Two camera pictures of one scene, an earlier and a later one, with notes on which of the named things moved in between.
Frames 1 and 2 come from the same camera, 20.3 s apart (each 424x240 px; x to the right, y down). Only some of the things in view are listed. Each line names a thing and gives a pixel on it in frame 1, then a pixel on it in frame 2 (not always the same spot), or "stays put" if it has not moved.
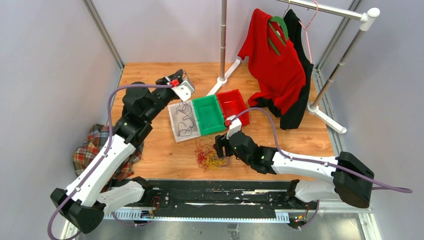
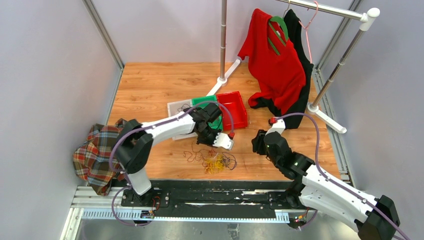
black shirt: (294, 117) stays put
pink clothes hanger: (306, 28) stays put
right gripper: (220, 141) → (258, 142)
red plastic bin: (232, 104) stays put
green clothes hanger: (278, 18) stays put
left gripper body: (165, 80) → (207, 137)
